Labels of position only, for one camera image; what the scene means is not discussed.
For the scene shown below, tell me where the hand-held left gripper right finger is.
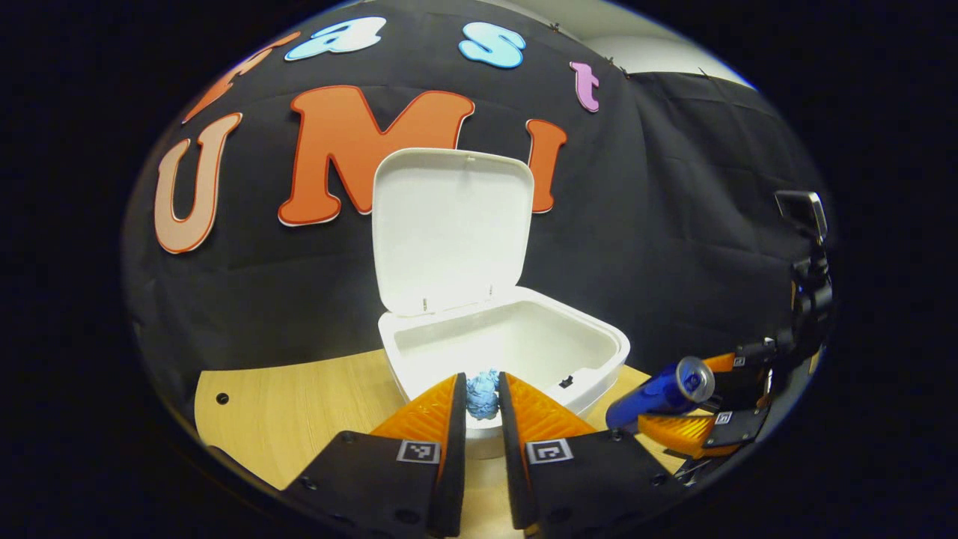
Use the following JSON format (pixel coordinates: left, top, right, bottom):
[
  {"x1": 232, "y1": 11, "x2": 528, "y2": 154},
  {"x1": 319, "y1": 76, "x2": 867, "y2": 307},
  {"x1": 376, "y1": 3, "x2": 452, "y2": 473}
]
[{"x1": 498, "y1": 371, "x2": 686, "y2": 534}]

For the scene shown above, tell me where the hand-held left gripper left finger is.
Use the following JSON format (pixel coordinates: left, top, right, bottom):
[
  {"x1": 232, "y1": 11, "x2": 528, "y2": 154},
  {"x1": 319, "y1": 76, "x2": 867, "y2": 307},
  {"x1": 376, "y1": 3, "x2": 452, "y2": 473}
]
[{"x1": 281, "y1": 372, "x2": 469, "y2": 538}]

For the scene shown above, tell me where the light blue paper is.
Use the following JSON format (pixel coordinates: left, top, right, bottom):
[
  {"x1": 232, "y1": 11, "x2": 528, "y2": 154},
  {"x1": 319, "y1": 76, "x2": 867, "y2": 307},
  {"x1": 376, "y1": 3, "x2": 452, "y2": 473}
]
[{"x1": 466, "y1": 368, "x2": 501, "y2": 420}]

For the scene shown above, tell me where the blue pop can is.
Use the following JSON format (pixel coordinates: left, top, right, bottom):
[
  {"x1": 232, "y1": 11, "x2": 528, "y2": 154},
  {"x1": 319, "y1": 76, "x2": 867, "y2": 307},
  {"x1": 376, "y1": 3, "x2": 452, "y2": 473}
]
[{"x1": 605, "y1": 356, "x2": 716, "y2": 433}]

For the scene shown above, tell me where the white desktop garbage bin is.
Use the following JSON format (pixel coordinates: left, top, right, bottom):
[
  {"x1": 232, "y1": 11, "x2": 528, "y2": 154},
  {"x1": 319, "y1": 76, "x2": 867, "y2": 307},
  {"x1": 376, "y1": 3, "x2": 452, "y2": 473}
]
[{"x1": 371, "y1": 147, "x2": 631, "y2": 459}]

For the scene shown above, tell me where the wooden desktop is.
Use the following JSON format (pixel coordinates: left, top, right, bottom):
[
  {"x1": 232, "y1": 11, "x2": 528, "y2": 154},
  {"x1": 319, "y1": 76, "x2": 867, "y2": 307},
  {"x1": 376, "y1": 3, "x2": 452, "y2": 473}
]
[{"x1": 193, "y1": 348, "x2": 693, "y2": 539}]

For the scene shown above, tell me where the black backdrop cloth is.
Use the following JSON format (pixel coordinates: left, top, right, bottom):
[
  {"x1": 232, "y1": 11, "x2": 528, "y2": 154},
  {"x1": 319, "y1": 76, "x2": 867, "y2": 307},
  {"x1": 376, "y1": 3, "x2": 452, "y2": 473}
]
[{"x1": 123, "y1": 0, "x2": 832, "y2": 398}]

